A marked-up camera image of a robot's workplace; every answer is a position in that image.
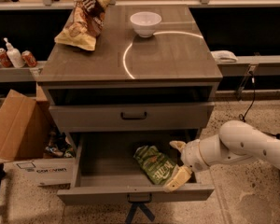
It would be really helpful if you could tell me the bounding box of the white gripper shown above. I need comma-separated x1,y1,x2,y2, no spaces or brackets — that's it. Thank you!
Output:
162,139,208,192

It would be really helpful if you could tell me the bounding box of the green jalapeno chip bag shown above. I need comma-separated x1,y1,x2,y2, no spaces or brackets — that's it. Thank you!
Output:
133,146,178,185

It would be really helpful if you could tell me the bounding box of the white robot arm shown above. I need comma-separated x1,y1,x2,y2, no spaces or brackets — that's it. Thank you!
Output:
163,120,280,192

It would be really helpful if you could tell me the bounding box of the closed grey top drawer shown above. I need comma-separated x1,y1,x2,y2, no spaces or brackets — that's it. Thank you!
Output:
49,102,214,133

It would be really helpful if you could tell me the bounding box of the open grey middle drawer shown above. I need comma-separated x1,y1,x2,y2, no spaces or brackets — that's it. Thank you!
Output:
57,130,214,205

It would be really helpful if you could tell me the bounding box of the grey drawer cabinet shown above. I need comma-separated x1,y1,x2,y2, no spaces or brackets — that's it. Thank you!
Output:
37,5,222,145

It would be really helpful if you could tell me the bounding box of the brown yellow chip bag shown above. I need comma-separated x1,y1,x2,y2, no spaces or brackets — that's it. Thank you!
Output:
54,0,111,51

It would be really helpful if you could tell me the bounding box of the white folded cloth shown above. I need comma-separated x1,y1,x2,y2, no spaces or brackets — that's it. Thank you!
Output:
211,50,238,63

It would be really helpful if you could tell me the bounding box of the white cardboard box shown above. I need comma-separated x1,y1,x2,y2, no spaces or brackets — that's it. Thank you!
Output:
13,158,75,186

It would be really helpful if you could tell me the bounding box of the white bowl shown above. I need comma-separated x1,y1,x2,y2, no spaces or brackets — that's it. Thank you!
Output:
130,11,161,37

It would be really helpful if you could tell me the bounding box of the brown cardboard box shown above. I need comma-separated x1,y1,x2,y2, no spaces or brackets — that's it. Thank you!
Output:
0,90,50,161

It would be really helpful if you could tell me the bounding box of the red soda can right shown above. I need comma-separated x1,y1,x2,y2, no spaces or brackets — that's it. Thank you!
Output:
21,50,37,67

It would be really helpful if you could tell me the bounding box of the red soda can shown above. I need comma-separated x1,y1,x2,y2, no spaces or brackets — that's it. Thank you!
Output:
21,50,37,67
0,48,12,67

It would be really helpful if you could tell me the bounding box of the white pump bottle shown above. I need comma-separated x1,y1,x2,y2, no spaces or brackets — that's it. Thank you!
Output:
4,37,24,68

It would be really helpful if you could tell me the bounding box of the grey low shelf ledge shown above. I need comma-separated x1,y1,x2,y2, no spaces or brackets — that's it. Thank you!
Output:
0,61,46,83

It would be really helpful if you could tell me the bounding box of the red soda can left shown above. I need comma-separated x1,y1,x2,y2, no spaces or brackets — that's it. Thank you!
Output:
0,48,12,67

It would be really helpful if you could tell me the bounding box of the black cable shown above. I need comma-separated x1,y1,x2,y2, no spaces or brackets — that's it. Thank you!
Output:
238,70,257,123

